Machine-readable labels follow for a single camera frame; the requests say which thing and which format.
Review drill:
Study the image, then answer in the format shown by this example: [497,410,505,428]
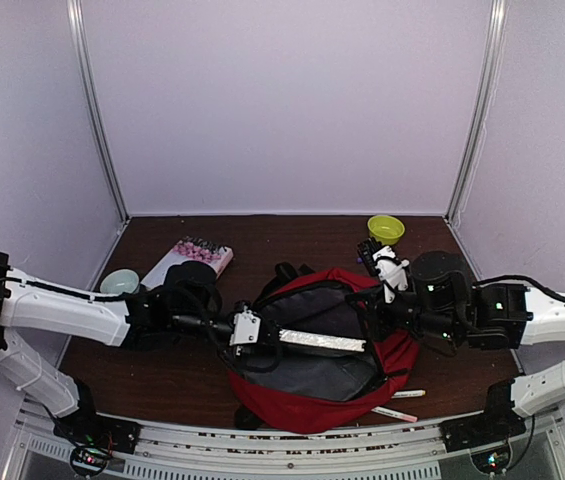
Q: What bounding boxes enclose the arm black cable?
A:
[0,277,288,374]
[471,273,565,306]

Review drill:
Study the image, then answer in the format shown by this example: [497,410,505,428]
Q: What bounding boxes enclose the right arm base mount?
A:
[439,379,536,479]

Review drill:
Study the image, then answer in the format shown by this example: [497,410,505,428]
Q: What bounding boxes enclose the aluminium frame post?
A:
[446,0,508,228]
[66,0,130,224]

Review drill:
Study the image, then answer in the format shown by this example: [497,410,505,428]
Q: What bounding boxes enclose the white floral book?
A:
[141,236,234,289]

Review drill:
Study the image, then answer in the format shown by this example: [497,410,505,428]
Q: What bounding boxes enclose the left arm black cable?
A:
[0,277,288,374]

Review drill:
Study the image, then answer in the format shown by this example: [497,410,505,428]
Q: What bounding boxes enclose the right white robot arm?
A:
[363,247,565,442]

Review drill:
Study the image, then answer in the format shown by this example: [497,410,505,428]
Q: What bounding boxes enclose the yellow-green plastic bowl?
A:
[367,215,406,246]

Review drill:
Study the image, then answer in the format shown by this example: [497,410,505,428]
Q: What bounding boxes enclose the grey book with black logo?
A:
[279,329,366,353]

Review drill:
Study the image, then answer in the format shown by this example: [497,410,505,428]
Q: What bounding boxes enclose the red backpack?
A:
[228,262,420,434]

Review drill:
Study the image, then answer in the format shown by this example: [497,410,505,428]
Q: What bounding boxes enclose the pink-capped white marker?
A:
[372,407,418,423]

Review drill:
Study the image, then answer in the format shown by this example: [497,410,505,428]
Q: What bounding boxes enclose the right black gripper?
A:
[346,281,462,343]

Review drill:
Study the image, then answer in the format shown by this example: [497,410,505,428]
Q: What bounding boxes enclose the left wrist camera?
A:
[229,309,261,346]

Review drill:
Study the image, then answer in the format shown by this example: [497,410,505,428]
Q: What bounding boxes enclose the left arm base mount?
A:
[47,380,141,479]

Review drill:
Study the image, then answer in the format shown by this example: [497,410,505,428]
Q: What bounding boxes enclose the yellow-capped white marker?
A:
[392,389,426,399]

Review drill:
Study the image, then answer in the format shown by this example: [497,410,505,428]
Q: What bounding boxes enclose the left aluminium frame post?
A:
[66,0,130,224]

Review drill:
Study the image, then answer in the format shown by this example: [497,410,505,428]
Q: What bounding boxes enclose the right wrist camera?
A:
[357,238,409,304]

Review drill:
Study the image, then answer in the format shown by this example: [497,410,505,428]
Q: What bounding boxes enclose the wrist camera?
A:
[357,238,409,304]
[229,309,261,346]

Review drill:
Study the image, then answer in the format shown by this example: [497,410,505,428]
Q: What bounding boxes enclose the right aluminium frame post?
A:
[446,0,508,228]

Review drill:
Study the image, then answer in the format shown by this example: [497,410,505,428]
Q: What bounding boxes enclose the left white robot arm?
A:
[0,252,233,444]

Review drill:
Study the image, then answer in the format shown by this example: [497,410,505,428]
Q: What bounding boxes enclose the pale green ceramic bowl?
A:
[99,269,140,295]

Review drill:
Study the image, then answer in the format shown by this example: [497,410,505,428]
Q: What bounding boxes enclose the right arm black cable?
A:
[471,273,565,306]

